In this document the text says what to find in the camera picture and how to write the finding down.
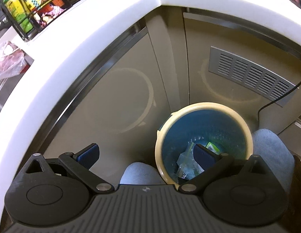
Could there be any clear plastic bag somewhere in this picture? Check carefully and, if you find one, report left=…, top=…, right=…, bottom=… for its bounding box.
left=176, top=143, right=204, bottom=180

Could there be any green white snack wrapper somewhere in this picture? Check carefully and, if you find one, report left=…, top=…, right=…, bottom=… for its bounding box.
left=205, top=142, right=221, bottom=155

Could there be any blue trash bin cream rim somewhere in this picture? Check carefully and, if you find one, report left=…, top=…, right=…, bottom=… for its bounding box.
left=155, top=102, right=253, bottom=186

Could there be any grey trouser knee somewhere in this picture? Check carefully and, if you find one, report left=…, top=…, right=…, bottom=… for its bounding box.
left=120, top=162, right=165, bottom=185
left=252, top=129, right=295, bottom=193

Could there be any cabinet door vent grille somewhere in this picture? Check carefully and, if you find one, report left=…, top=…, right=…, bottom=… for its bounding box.
left=208, top=46, right=295, bottom=107

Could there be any pink plastic bag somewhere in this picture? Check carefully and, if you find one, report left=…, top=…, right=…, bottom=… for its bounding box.
left=0, top=41, right=28, bottom=81

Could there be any yellow cap oil bottle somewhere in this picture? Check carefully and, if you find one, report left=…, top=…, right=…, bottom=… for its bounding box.
left=3, top=0, right=33, bottom=33

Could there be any black cable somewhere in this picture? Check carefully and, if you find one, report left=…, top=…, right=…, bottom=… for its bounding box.
left=256, top=76, right=301, bottom=127

